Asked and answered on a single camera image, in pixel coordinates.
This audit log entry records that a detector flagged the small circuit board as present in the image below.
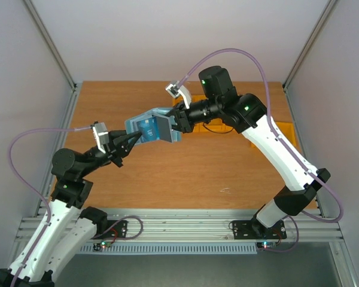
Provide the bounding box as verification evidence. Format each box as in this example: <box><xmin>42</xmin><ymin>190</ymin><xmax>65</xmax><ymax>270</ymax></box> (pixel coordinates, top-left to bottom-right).
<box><xmin>257</xmin><ymin>241</ymin><xmax>277</xmax><ymax>249</ymax></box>
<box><xmin>92</xmin><ymin>242</ymin><xmax>112</xmax><ymax>252</ymax></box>

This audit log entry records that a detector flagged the left small circuit board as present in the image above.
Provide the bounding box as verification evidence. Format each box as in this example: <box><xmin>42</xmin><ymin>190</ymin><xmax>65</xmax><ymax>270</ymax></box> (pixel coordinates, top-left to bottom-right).
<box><xmin>92</xmin><ymin>242</ymin><xmax>112</xmax><ymax>252</ymax></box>

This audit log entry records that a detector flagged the left frame post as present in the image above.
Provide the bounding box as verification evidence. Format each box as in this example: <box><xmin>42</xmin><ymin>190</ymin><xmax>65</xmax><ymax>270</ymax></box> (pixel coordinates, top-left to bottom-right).
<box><xmin>22</xmin><ymin>0</ymin><xmax>77</xmax><ymax>91</ymax></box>

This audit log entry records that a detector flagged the teal card holder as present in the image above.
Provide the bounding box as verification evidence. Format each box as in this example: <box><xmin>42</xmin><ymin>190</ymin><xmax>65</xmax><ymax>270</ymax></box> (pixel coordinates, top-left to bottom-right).
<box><xmin>124</xmin><ymin>108</ymin><xmax>182</xmax><ymax>145</ymax></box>

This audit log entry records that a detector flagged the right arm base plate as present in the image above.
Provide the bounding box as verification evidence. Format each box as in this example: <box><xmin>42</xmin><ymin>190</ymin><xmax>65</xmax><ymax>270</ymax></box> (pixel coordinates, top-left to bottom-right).
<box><xmin>228</xmin><ymin>220</ymin><xmax>287</xmax><ymax>240</ymax></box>

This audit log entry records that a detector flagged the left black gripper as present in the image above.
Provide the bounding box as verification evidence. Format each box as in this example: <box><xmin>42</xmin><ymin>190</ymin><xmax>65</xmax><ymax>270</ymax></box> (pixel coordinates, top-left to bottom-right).
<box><xmin>79</xmin><ymin>127</ymin><xmax>142</xmax><ymax>178</ymax></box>

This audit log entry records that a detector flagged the frame post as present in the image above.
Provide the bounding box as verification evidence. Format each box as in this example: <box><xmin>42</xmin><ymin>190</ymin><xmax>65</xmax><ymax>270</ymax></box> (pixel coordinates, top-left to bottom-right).
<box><xmin>282</xmin><ymin>0</ymin><xmax>339</xmax><ymax>92</ymax></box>
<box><xmin>22</xmin><ymin>0</ymin><xmax>77</xmax><ymax>91</ymax></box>

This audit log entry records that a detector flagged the right small circuit board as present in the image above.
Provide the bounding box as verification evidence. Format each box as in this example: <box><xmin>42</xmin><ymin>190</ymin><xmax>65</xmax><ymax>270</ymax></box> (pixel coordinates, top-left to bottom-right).
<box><xmin>257</xmin><ymin>241</ymin><xmax>277</xmax><ymax>249</ymax></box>

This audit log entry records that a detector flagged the blue VIP card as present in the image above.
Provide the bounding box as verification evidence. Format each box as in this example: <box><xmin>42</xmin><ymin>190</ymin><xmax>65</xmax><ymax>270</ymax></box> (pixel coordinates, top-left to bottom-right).
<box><xmin>136</xmin><ymin>117</ymin><xmax>159</xmax><ymax>143</ymax></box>

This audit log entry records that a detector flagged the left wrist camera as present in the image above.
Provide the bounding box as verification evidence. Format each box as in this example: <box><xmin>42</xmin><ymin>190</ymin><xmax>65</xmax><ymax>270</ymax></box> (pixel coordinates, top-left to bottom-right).
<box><xmin>92</xmin><ymin>121</ymin><xmax>109</xmax><ymax>154</ymax></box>

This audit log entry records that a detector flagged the grey slotted cable duct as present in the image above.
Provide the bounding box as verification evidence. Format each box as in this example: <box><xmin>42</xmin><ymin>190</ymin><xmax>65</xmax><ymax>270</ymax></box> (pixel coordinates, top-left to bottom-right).
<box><xmin>77</xmin><ymin>242</ymin><xmax>257</xmax><ymax>256</ymax></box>

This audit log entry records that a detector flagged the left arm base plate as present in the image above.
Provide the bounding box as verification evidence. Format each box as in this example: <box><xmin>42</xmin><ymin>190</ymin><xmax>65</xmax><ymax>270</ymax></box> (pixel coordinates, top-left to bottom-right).
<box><xmin>93</xmin><ymin>220</ymin><xmax>128</xmax><ymax>240</ymax></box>

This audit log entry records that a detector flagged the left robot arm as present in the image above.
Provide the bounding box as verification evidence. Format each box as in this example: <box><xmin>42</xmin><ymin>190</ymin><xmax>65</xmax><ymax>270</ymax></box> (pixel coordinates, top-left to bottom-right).
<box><xmin>0</xmin><ymin>123</ymin><xmax>141</xmax><ymax>286</ymax></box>

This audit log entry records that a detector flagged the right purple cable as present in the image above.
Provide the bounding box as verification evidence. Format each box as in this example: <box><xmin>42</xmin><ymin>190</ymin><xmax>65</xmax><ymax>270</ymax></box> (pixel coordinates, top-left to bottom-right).
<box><xmin>178</xmin><ymin>47</ymin><xmax>345</xmax><ymax>222</ymax></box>

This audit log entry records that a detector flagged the right yellow bin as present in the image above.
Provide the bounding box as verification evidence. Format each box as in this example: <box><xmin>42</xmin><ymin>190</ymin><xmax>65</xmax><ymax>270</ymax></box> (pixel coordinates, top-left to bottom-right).
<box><xmin>250</xmin><ymin>121</ymin><xmax>297</xmax><ymax>149</ymax></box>

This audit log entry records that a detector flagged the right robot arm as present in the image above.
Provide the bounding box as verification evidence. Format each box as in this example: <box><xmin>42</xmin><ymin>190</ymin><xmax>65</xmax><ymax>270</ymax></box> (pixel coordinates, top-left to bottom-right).
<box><xmin>166</xmin><ymin>66</ymin><xmax>331</xmax><ymax>239</ymax></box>

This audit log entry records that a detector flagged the right frame post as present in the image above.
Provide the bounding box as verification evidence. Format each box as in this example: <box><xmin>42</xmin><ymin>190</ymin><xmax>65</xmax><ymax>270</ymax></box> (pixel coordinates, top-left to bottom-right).
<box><xmin>282</xmin><ymin>0</ymin><xmax>339</xmax><ymax>92</ymax></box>

